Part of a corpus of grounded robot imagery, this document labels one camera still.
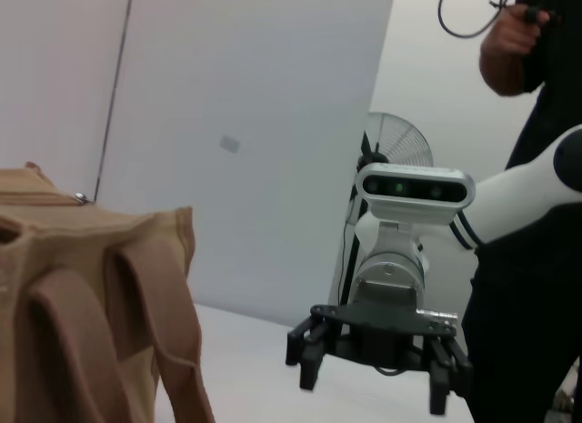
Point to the khaki canvas food bag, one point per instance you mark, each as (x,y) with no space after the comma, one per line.
(68,305)

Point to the person's bare hand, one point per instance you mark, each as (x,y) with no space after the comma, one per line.
(516,29)

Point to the grey standing fan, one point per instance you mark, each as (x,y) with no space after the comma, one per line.
(400,141)

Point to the silver metal zipper pull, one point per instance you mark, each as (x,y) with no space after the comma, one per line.
(81,197)

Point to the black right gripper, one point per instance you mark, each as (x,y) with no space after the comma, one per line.
(377,332)

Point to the small black handheld device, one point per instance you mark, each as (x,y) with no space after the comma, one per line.
(545,16)

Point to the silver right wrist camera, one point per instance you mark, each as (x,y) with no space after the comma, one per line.
(409,188)

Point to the person in black clothes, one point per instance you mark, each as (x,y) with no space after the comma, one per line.
(536,305)

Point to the white and silver right robot arm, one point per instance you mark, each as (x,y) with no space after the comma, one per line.
(509,200)

